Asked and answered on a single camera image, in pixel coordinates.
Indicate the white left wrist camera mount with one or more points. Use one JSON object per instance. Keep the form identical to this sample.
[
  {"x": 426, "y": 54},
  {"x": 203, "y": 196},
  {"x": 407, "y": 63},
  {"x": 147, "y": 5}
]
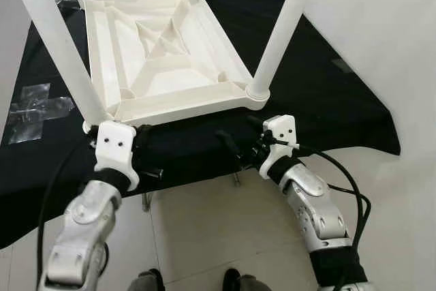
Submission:
[{"x": 114, "y": 144}]

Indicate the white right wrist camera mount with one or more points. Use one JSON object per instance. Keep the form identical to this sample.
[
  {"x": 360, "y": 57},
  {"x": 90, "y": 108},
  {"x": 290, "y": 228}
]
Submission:
[{"x": 281, "y": 131}]

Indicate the grey metal folding table frame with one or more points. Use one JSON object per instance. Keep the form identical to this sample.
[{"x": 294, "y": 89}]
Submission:
[{"x": 146, "y": 201}]

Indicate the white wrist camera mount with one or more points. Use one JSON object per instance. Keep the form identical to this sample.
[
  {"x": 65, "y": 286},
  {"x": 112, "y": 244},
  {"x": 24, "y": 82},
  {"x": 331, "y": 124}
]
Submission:
[
  {"x": 281, "y": 131},
  {"x": 114, "y": 144}
]

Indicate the small clear tape piece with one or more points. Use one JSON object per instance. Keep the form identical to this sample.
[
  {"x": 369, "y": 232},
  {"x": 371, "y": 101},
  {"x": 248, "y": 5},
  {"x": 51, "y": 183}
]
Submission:
[{"x": 340, "y": 65}]

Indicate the white plastic children table top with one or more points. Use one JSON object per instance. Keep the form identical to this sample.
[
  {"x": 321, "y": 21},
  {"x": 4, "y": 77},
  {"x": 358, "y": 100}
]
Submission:
[{"x": 170, "y": 52}]

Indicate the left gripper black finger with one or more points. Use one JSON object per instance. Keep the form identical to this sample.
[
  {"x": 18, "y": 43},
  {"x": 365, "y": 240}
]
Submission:
[{"x": 144, "y": 131}]

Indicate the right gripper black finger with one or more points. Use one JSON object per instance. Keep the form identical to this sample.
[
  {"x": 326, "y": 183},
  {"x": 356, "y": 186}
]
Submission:
[
  {"x": 256, "y": 123},
  {"x": 228, "y": 144}
]

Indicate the white plastic table leg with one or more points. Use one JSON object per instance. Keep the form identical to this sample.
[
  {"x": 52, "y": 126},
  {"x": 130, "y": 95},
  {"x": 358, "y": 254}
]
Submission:
[
  {"x": 54, "y": 39},
  {"x": 286, "y": 25}
]

